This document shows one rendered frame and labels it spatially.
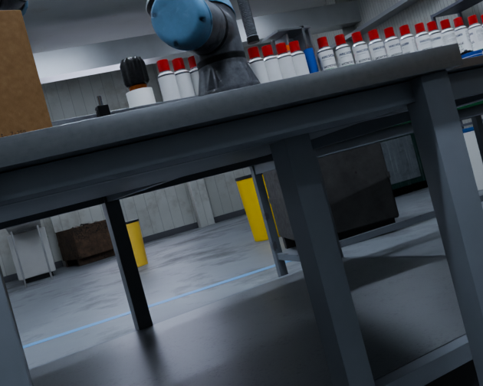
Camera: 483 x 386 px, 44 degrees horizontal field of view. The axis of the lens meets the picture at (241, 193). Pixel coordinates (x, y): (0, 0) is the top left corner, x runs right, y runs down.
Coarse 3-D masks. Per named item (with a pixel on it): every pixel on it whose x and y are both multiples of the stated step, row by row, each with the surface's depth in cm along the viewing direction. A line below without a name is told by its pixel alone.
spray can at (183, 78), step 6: (174, 60) 172; (180, 60) 172; (174, 66) 172; (180, 66) 172; (180, 72) 171; (186, 72) 172; (180, 78) 171; (186, 78) 171; (180, 84) 171; (186, 84) 171; (192, 84) 173; (180, 90) 171; (186, 90) 171; (192, 90) 172; (186, 96) 171
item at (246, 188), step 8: (248, 176) 645; (240, 184) 655; (248, 184) 647; (264, 184) 646; (240, 192) 661; (248, 192) 649; (248, 200) 652; (256, 200) 647; (248, 208) 655; (256, 208) 648; (248, 216) 660; (256, 216) 650; (256, 224) 653; (256, 232) 656; (264, 232) 649; (256, 240) 661
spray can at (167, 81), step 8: (160, 64) 169; (168, 64) 170; (160, 72) 169; (168, 72) 168; (160, 80) 168; (168, 80) 168; (160, 88) 169; (168, 88) 168; (176, 88) 169; (168, 96) 168; (176, 96) 168
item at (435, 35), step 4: (428, 24) 221; (432, 24) 220; (428, 28) 222; (432, 28) 220; (436, 28) 220; (432, 32) 220; (436, 32) 219; (440, 32) 220; (432, 36) 220; (436, 36) 219; (440, 36) 220; (432, 40) 220; (436, 40) 219; (440, 40) 219; (432, 44) 220; (436, 44) 219; (440, 44) 219; (444, 44) 221
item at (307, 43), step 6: (306, 30) 203; (282, 36) 202; (300, 36) 206; (306, 36) 203; (276, 42) 206; (288, 42) 201; (300, 42) 207; (306, 42) 200; (312, 42) 202; (306, 48) 200; (276, 54) 202; (318, 66) 202
